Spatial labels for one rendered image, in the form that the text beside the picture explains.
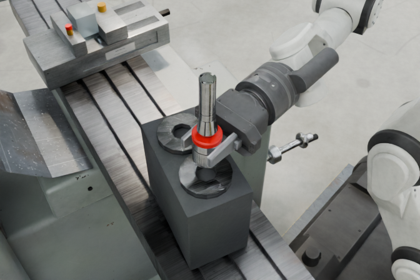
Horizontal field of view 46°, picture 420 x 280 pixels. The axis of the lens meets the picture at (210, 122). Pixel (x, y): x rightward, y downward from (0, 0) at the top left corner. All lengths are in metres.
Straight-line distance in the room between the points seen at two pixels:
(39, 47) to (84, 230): 0.49
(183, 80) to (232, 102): 0.61
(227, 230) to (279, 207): 1.31
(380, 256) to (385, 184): 0.40
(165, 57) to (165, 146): 0.64
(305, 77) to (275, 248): 0.35
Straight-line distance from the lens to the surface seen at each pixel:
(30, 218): 1.32
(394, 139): 1.08
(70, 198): 1.24
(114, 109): 1.21
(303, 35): 0.87
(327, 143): 2.44
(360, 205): 1.53
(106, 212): 1.36
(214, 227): 0.85
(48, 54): 1.30
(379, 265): 1.47
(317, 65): 0.83
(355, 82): 2.79
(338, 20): 1.01
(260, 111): 0.77
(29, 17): 1.57
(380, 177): 1.12
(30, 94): 1.40
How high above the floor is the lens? 1.83
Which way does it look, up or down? 48 degrees down
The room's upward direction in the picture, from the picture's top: straight up
